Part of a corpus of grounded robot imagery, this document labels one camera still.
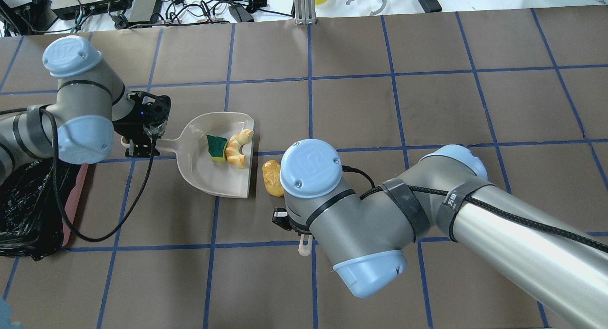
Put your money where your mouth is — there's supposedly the beige plastic dustpan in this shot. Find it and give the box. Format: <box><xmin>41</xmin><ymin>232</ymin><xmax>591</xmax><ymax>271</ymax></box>
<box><xmin>156</xmin><ymin>112</ymin><xmax>255</xmax><ymax>198</ymax></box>

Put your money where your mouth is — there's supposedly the pink bin with black bag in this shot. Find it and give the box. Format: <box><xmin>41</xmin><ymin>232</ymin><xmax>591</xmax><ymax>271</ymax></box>
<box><xmin>0</xmin><ymin>159</ymin><xmax>66</xmax><ymax>261</ymax></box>

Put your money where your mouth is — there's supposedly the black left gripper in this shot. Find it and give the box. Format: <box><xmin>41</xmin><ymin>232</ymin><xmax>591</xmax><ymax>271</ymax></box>
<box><xmin>113</xmin><ymin>93</ymin><xmax>171</xmax><ymax>158</ymax></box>

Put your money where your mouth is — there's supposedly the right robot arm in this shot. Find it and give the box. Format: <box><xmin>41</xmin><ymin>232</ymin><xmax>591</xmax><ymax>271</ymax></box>
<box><xmin>272</xmin><ymin>139</ymin><xmax>608</xmax><ymax>329</ymax></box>

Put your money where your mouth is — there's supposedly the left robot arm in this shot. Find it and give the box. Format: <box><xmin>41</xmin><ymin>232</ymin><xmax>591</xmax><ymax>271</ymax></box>
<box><xmin>0</xmin><ymin>36</ymin><xmax>171</xmax><ymax>180</ymax></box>

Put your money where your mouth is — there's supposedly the croissant-shaped bread piece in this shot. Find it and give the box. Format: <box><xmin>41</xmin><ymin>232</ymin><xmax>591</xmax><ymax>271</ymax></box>
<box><xmin>224</xmin><ymin>129</ymin><xmax>254</xmax><ymax>169</ymax></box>

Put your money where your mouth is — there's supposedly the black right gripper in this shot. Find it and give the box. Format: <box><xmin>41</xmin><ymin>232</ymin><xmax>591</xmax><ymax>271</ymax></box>
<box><xmin>272</xmin><ymin>208</ymin><xmax>304</xmax><ymax>235</ymax></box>

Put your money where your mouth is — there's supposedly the black power adapter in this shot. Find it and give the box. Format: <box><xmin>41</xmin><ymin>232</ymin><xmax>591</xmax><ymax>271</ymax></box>
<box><xmin>417</xmin><ymin>0</ymin><xmax>442</xmax><ymax>13</ymax></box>

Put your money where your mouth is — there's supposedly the green yellow sponge piece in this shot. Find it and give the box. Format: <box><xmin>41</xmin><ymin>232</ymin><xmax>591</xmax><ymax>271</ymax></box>
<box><xmin>205</xmin><ymin>134</ymin><xmax>228</xmax><ymax>162</ymax></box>

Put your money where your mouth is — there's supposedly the aluminium frame post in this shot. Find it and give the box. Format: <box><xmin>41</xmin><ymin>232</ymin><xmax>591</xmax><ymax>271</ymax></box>
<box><xmin>293</xmin><ymin>0</ymin><xmax>317</xmax><ymax>25</ymax></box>

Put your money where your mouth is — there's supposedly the yellow potato-like trash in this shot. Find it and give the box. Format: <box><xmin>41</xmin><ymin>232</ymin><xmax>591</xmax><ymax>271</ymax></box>
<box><xmin>261</xmin><ymin>160</ymin><xmax>285</xmax><ymax>197</ymax></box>

